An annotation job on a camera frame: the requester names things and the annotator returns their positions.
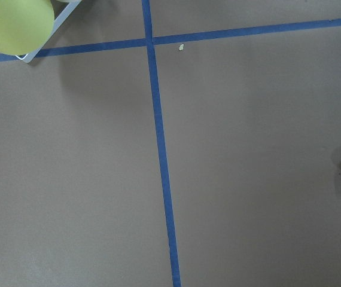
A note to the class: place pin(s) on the white cup rack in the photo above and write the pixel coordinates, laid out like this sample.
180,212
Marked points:
65,12

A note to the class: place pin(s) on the yellow cup on rack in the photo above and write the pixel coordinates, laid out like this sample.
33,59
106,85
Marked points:
24,26

